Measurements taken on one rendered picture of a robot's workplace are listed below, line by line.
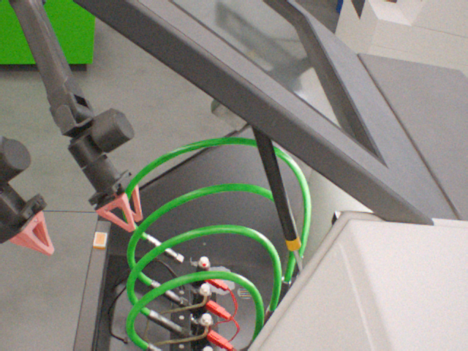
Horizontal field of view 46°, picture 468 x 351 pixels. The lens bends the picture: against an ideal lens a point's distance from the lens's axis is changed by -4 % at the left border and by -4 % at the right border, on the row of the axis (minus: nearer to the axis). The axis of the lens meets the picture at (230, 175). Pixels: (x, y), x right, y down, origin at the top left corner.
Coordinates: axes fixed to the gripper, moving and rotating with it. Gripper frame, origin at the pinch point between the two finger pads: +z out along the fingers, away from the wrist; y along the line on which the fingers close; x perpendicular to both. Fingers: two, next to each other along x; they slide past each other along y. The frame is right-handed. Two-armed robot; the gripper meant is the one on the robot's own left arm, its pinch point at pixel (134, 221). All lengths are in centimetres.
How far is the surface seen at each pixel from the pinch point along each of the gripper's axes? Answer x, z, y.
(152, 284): 1.7, 11.8, -5.3
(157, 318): 1.0, 15.8, -12.3
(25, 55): 155, -87, 292
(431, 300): -49, 12, -47
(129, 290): 0.5, 7.4, -15.2
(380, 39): -70, 32, 277
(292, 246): -34.0, 6.4, -31.2
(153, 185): 7.2, 1.2, 33.2
